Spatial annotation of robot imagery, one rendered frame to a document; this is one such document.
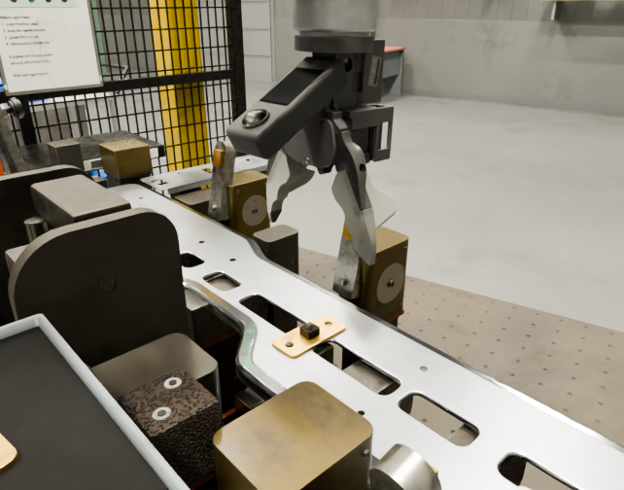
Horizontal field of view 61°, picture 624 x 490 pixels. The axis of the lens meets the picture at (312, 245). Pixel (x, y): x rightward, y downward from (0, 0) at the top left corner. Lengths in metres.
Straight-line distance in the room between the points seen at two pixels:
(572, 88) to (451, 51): 1.79
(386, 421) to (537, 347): 0.72
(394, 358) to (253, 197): 0.50
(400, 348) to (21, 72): 1.11
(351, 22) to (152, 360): 0.32
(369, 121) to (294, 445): 0.29
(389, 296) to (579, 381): 0.49
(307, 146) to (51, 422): 0.32
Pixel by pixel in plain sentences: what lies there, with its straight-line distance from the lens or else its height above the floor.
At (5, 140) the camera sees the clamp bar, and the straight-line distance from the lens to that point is 0.85.
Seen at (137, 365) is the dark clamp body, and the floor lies 1.08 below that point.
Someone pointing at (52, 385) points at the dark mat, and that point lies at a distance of 0.31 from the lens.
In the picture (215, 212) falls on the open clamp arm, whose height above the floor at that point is 1.00.
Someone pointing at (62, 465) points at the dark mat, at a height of 1.16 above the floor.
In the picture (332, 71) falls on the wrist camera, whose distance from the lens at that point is 0.47.
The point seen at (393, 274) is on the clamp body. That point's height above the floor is 1.00.
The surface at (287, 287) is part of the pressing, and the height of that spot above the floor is 1.00.
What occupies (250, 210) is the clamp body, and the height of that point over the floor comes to 0.99.
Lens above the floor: 1.34
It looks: 25 degrees down
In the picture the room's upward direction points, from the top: straight up
